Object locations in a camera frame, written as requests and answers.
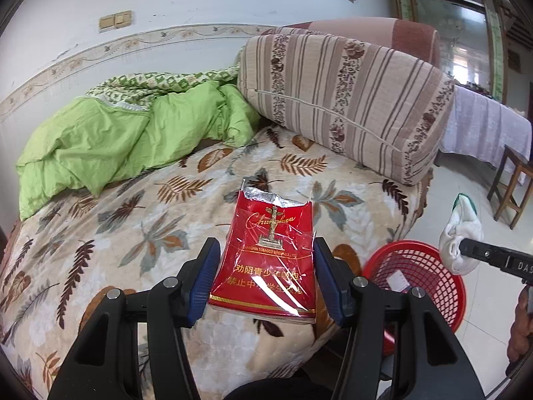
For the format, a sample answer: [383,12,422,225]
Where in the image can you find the wooden framed glass door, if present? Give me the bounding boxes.
[395,0,508,103]

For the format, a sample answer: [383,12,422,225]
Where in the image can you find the lavender tablecloth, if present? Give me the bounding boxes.
[440,86,532,167]

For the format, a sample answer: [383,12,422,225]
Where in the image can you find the red plastic basket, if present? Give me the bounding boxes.
[363,240,466,331]

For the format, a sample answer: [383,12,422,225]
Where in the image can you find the wall switch plates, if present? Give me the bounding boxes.
[99,10,133,32]

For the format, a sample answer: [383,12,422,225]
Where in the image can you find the green duvet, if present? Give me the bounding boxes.
[16,66,259,219]

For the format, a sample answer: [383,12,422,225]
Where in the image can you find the red cigarette pack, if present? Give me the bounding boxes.
[209,184,316,324]

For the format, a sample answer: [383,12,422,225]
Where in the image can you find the striped beige bolster pillow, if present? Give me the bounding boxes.
[238,17,455,186]

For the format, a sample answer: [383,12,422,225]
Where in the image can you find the wooden stool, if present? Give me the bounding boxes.
[487,145,532,229]

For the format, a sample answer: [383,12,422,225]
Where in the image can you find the white blue medicine box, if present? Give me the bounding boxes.
[386,269,411,293]

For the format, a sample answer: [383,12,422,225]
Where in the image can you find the person right hand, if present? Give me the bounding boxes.
[507,286,532,362]

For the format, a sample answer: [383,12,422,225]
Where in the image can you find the leaf pattern fleece blanket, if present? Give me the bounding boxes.
[1,126,433,399]

